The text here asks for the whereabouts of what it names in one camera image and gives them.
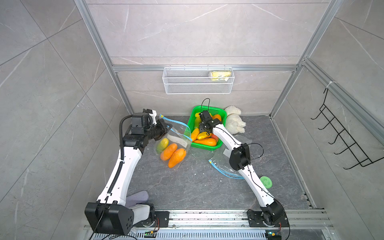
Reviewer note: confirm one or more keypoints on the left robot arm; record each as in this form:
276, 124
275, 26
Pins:
110, 214

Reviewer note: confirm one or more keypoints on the black wall hook rack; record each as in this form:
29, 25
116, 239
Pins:
343, 135

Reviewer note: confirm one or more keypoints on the red mango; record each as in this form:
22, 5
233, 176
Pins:
215, 137

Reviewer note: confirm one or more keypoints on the white wire wall basket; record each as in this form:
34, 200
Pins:
195, 80

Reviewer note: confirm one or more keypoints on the white plush toy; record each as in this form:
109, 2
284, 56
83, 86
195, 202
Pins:
234, 123

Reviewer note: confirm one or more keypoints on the yellow orange mango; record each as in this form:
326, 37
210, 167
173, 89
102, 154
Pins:
203, 135

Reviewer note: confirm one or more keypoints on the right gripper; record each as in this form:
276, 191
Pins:
201, 127

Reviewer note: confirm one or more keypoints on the green plastic basket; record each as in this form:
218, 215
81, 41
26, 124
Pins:
213, 111

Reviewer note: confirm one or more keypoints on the metal base rail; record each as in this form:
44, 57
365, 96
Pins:
309, 224

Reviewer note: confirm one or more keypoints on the grey purple cloth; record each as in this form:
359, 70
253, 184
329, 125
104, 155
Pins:
141, 197

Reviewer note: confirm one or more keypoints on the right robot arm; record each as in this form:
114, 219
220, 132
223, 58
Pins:
240, 161

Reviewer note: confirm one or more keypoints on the yellow sponge in wire basket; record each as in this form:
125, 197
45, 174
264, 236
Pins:
220, 75

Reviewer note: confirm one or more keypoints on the green round disc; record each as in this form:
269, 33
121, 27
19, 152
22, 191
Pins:
266, 181

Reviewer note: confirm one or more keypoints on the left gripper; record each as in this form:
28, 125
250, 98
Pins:
159, 125

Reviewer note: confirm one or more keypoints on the clear zip-top bag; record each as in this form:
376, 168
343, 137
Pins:
180, 134
221, 162

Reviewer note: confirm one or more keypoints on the orange mango at basket front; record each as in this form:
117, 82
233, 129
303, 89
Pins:
207, 142

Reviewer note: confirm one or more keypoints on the green yellow mango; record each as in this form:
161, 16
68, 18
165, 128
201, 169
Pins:
162, 145

